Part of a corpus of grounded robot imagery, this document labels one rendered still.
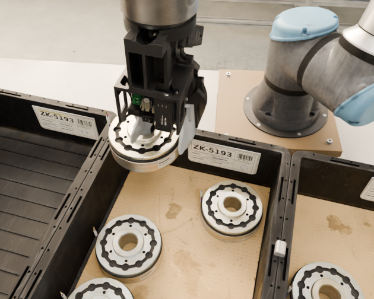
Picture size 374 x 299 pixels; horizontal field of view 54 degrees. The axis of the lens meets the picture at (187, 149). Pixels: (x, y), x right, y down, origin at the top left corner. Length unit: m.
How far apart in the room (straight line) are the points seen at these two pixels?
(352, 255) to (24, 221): 0.55
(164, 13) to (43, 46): 2.28
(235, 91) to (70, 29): 1.93
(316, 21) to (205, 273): 0.48
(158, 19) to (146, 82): 0.06
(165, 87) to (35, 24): 2.48
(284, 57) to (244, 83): 0.23
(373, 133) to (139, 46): 0.79
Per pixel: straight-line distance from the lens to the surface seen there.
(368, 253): 0.68
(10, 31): 2.83
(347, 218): 0.70
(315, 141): 0.82
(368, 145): 1.01
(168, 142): 0.51
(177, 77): 0.40
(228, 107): 0.86
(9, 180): 0.76
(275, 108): 0.80
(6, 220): 0.71
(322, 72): 0.68
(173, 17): 0.34
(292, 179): 0.59
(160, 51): 0.34
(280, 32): 0.72
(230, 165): 0.66
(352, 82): 0.65
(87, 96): 1.06
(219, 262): 0.61
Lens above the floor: 1.39
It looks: 51 degrees down
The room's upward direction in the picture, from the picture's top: straight up
